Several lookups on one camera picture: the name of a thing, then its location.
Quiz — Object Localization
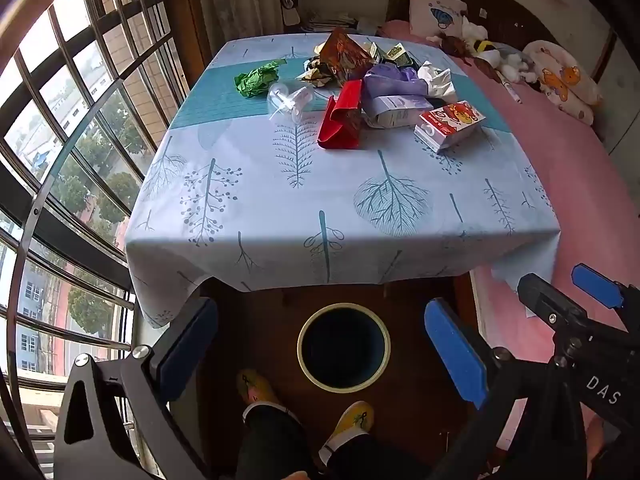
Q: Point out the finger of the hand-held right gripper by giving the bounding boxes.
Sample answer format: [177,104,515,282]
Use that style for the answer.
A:
[517,272,588,333]
[571,263,640,311]

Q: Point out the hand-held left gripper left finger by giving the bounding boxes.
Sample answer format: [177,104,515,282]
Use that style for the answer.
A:
[52,297,219,480]

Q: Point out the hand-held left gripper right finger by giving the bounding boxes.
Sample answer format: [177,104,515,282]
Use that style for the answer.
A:
[424,297,588,480]

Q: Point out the round blue cream-rimmed bin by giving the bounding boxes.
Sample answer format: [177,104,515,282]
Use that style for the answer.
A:
[297,302,392,393]

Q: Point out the crushed clear plastic bottle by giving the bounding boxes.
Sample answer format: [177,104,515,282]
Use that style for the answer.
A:
[267,81,316,123]

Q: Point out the yellow slipper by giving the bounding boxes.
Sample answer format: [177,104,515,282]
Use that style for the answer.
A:
[325,401,375,448]

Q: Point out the person's left leg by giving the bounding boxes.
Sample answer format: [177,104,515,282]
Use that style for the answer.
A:
[235,402,321,480]

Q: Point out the person's leg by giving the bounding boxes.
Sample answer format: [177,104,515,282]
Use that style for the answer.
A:
[235,402,321,480]
[317,432,433,480]

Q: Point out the pink bed sheet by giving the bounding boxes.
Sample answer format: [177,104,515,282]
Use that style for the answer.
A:
[375,20,640,480]

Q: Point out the person's right leg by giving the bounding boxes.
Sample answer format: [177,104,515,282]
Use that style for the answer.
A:
[317,432,433,480]

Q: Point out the window with metal grille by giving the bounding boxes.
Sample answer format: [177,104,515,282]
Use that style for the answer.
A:
[0,0,201,480]

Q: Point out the red and white carton box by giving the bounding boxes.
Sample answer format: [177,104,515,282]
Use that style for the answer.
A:
[414,101,487,153]

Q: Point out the table with tree-print cloth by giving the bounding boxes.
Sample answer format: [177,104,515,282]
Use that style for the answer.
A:
[122,34,561,328]

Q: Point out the white marker pen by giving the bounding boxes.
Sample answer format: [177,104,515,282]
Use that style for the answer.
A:
[497,72,523,105]

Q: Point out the bear print baby pillow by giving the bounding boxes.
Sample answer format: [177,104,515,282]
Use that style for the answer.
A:
[522,40,603,126]

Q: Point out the crumpled white tissue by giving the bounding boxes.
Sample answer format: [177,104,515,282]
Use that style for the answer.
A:
[417,60,458,103]

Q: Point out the flattened white carton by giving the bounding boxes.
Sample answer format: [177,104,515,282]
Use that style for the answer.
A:
[362,94,433,130]

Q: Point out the yellow black bee plush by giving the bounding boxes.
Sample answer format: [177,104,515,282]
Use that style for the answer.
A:
[472,37,502,66]

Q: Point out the purple plastic bag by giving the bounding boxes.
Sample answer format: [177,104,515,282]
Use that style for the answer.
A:
[362,62,426,98]

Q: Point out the brown furry plush toy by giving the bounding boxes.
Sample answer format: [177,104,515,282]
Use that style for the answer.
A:
[434,32,473,58]

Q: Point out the green crumpled wrapper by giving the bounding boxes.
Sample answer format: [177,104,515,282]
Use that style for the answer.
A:
[234,58,288,98]

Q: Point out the dark green carton box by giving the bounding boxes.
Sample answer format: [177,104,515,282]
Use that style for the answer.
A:
[382,45,421,68]

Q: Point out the dark wooden headboard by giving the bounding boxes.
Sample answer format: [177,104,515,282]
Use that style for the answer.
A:
[385,0,616,91]

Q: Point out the crumpled gold black wrapper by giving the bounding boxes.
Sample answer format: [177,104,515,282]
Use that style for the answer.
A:
[297,55,341,83]

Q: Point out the white printed pillow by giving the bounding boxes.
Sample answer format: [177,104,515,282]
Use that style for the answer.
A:
[407,0,471,36]

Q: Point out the orange snack bag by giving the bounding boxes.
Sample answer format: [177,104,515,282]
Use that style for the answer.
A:
[319,26,376,86]

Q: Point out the stack of papers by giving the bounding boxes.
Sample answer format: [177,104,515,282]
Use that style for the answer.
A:
[302,10,366,33]

